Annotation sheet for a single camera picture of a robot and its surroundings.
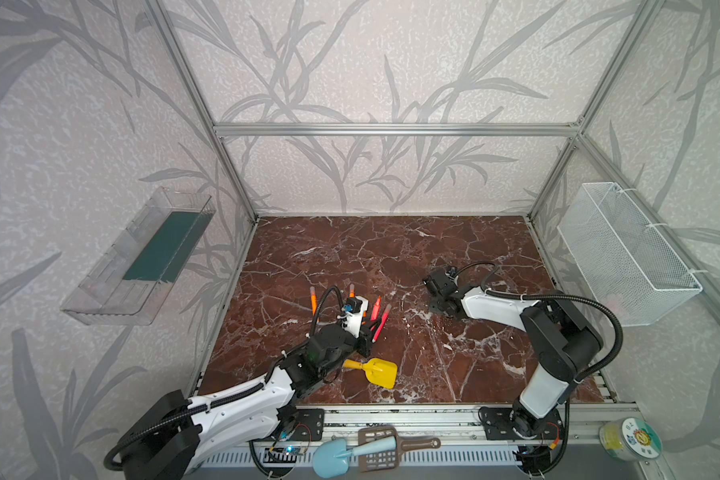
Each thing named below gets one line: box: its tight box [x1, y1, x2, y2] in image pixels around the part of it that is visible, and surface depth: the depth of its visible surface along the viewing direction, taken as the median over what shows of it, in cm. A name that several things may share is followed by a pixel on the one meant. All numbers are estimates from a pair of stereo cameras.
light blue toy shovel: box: [312, 436, 397, 479], surface depth 70 cm
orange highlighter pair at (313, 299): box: [310, 286, 317, 315], surface depth 98 cm
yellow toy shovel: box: [343, 358, 399, 389], surface depth 82 cm
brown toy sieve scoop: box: [357, 425, 441, 473], surface depth 71 cm
